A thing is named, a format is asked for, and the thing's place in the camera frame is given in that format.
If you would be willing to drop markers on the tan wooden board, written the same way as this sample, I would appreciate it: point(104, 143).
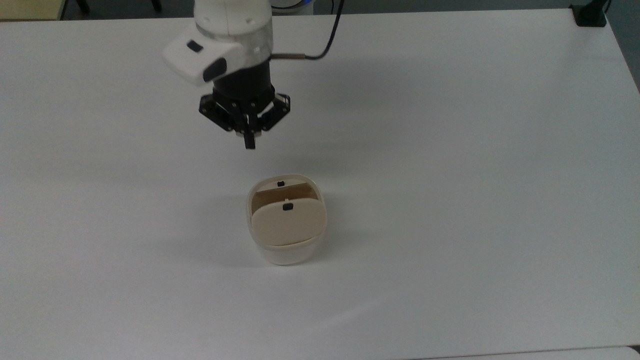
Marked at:
point(30, 9)

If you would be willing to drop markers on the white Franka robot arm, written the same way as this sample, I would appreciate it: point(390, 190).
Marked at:
point(225, 30)

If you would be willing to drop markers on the black table clamp mount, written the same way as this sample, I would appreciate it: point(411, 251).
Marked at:
point(590, 15)

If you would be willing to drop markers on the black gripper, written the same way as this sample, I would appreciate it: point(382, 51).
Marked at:
point(243, 85)

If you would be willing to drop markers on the cream plastic trash bin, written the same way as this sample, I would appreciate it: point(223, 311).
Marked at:
point(287, 256)

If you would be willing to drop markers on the cream trash bin lid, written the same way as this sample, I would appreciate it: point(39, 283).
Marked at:
point(290, 224)

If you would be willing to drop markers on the black chair leg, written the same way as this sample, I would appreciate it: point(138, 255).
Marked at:
point(82, 6)
point(156, 5)

